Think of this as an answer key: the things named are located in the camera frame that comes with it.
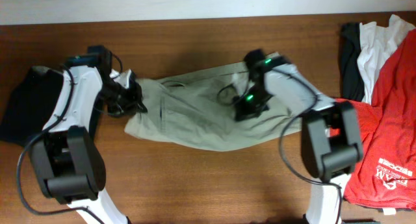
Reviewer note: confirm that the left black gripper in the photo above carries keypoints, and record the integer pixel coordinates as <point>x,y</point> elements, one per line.
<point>138,107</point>

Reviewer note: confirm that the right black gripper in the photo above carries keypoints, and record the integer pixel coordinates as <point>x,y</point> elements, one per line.
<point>251,106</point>

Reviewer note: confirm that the khaki green shorts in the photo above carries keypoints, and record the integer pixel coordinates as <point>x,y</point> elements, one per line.
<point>194,110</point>

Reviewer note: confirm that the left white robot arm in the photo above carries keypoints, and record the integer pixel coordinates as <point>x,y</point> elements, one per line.
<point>67,164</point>

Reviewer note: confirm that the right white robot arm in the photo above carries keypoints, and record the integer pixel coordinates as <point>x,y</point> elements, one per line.
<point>330,144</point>

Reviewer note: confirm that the folded black shorts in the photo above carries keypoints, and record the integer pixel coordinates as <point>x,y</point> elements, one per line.
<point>40,98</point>

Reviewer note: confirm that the black garment in pile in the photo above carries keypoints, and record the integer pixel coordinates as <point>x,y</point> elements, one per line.
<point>352,85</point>

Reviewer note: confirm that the white garment in pile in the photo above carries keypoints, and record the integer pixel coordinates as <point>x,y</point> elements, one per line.
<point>377,45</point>

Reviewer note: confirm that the red printed t-shirt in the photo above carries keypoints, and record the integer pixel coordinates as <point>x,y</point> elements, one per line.
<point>385,178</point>

